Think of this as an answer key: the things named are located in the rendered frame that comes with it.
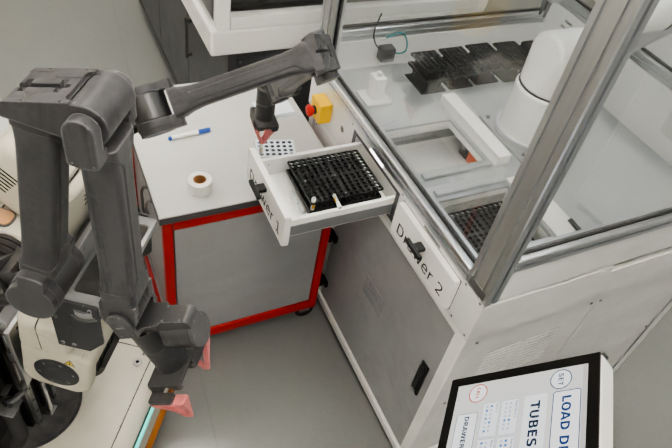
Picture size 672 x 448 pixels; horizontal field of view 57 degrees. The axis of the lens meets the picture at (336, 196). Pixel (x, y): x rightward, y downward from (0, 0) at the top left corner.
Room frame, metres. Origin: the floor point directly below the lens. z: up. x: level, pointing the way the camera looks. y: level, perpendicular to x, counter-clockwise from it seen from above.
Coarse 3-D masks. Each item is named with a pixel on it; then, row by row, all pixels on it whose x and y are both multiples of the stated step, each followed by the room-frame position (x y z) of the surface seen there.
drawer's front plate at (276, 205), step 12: (252, 156) 1.31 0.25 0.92; (252, 168) 1.30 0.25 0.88; (264, 168) 1.26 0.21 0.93; (264, 180) 1.22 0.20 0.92; (276, 192) 1.18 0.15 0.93; (276, 204) 1.14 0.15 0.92; (276, 216) 1.14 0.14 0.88; (288, 216) 1.10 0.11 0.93; (276, 228) 1.13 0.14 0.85; (288, 228) 1.10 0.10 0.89; (288, 240) 1.10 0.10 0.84
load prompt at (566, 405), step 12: (564, 396) 0.60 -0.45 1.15; (576, 396) 0.59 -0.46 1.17; (552, 408) 0.58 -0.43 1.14; (564, 408) 0.58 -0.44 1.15; (576, 408) 0.57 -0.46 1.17; (552, 420) 0.56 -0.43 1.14; (564, 420) 0.55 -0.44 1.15; (576, 420) 0.55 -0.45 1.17; (552, 432) 0.54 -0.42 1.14; (564, 432) 0.53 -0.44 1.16; (576, 432) 0.53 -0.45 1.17; (552, 444) 0.51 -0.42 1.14; (564, 444) 0.51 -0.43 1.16; (576, 444) 0.50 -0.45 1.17
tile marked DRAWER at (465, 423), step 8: (464, 416) 0.61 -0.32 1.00; (472, 416) 0.61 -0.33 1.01; (456, 424) 0.60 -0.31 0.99; (464, 424) 0.60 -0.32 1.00; (472, 424) 0.59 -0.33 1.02; (456, 432) 0.58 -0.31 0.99; (464, 432) 0.58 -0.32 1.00; (472, 432) 0.57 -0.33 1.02; (456, 440) 0.57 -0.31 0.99; (464, 440) 0.56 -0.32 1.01; (472, 440) 0.56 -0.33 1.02
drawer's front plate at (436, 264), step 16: (400, 208) 1.23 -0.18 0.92; (416, 224) 1.17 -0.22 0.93; (400, 240) 1.19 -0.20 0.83; (416, 240) 1.14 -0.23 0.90; (432, 256) 1.08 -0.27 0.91; (432, 272) 1.06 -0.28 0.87; (448, 272) 1.03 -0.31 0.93; (432, 288) 1.05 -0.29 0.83; (448, 288) 1.01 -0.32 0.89; (448, 304) 1.00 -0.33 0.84
